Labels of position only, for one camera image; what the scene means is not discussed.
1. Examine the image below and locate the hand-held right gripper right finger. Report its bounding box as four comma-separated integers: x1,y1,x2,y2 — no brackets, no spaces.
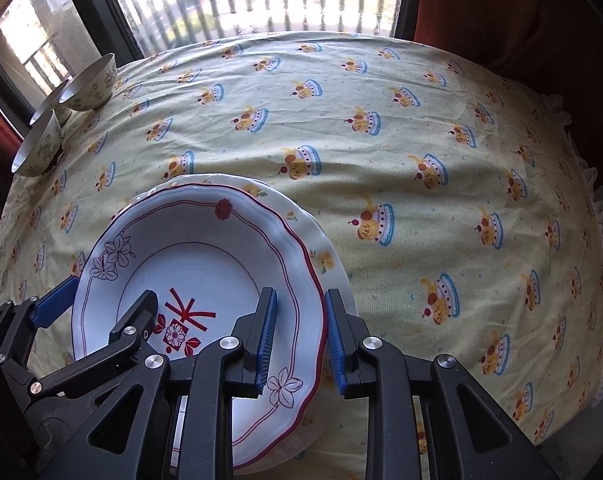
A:
324,287,557,480

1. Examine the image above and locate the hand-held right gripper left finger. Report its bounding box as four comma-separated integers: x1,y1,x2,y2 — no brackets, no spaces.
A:
56,287,279,480

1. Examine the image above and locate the white scalloped yellow-flower plate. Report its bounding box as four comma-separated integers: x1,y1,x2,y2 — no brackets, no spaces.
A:
121,173,352,461

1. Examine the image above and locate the yellow printed tablecloth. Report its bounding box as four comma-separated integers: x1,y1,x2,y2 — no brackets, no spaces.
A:
0,30,603,480

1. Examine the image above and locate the dark window frame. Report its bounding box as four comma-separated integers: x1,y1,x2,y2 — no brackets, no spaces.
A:
0,0,425,131

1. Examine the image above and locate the cream floral bowl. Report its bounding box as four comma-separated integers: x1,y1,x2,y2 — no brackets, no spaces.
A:
58,53,117,112
11,108,63,178
30,77,74,127

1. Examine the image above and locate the balcony railing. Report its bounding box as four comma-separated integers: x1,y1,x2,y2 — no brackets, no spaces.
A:
21,0,407,91

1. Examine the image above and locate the white red-rimmed flower plate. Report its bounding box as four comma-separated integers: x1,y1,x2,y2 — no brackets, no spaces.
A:
71,182,328,471

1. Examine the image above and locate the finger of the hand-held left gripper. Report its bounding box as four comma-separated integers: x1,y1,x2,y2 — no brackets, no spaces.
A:
24,289,159,401
0,274,82,376

